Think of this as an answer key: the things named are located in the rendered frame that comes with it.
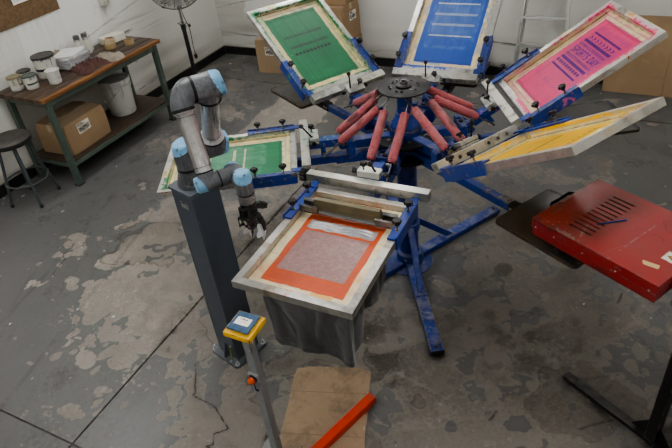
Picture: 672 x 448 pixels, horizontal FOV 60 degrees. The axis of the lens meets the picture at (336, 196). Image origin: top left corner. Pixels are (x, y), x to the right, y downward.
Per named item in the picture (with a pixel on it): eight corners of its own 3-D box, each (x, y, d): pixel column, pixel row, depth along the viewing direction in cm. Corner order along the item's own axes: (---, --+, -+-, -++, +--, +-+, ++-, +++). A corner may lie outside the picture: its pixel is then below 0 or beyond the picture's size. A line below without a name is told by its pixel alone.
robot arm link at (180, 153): (173, 163, 282) (166, 139, 275) (199, 155, 287) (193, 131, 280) (179, 174, 273) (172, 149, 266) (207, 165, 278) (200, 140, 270)
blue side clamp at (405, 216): (397, 250, 268) (396, 238, 264) (387, 248, 270) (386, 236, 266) (418, 213, 289) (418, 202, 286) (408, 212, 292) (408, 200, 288)
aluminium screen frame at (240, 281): (352, 320, 232) (352, 314, 230) (232, 287, 256) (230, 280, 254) (416, 210, 290) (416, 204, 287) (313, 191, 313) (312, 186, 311)
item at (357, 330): (356, 365, 267) (348, 299, 243) (349, 363, 268) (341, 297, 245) (392, 298, 300) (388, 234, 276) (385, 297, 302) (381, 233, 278)
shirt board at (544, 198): (629, 242, 267) (632, 228, 263) (572, 281, 250) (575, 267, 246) (431, 141, 362) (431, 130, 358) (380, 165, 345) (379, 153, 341)
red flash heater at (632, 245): (727, 259, 234) (736, 236, 227) (662, 313, 214) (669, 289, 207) (594, 196, 277) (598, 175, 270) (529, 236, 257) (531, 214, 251)
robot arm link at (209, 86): (193, 147, 286) (183, 70, 240) (222, 138, 291) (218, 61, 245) (202, 166, 281) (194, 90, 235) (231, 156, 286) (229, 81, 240)
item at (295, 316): (354, 370, 266) (346, 302, 242) (270, 343, 284) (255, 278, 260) (357, 365, 268) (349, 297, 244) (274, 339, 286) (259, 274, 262)
